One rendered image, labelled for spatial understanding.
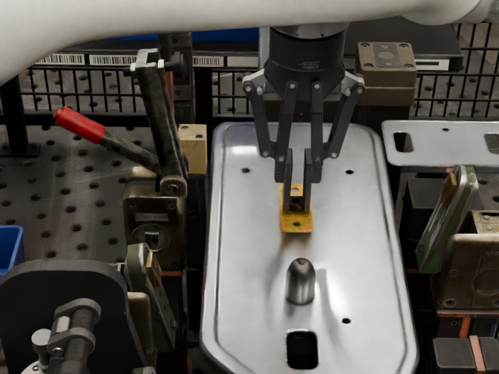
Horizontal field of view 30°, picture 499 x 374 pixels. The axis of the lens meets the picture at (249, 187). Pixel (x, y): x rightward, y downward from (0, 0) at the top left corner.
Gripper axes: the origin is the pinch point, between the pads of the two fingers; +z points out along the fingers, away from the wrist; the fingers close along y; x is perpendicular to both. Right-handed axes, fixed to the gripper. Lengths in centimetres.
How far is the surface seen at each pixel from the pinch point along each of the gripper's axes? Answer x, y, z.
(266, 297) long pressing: -13.3, -3.4, 5.5
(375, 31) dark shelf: 39.0, 13.1, 2.3
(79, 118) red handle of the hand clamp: -0.4, -23.9, -8.3
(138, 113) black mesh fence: 56, -25, 29
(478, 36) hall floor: 221, 80, 104
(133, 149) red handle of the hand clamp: -0.5, -18.4, -4.4
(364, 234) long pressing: -3.0, 7.9, 5.4
